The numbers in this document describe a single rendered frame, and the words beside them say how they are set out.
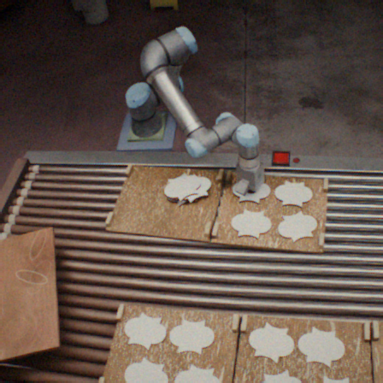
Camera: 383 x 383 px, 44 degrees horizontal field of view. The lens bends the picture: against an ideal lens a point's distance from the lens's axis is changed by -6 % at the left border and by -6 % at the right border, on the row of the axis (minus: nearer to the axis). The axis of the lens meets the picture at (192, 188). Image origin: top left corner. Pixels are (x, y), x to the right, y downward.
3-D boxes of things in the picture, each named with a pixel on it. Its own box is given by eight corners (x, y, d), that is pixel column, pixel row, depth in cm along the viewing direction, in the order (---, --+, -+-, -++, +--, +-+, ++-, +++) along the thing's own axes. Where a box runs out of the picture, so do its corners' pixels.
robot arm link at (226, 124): (205, 120, 180) (222, 136, 174) (230, 107, 183) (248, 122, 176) (208, 136, 186) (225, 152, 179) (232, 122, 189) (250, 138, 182)
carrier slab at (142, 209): (132, 167, 215) (131, 165, 214) (225, 173, 205) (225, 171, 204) (106, 232, 193) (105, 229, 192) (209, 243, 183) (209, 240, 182)
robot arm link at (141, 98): (126, 110, 231) (119, 89, 221) (150, 97, 234) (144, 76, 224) (137, 124, 224) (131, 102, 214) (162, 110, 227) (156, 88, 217)
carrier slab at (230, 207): (228, 174, 205) (228, 172, 204) (327, 183, 195) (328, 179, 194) (211, 244, 183) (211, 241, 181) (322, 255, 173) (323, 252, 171)
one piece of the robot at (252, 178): (225, 165, 179) (228, 195, 191) (246, 174, 175) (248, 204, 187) (244, 145, 185) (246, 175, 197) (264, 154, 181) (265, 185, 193)
